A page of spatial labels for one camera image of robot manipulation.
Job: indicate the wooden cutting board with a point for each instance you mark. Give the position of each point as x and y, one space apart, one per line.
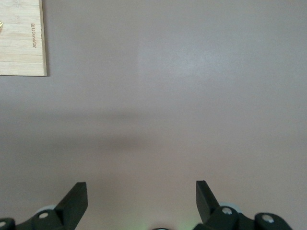
21 48

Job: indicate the brown table mat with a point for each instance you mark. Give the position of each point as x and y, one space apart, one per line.
168 95

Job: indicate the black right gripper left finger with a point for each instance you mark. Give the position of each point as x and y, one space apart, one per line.
72 203

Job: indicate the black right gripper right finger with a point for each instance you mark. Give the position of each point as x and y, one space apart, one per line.
205 201

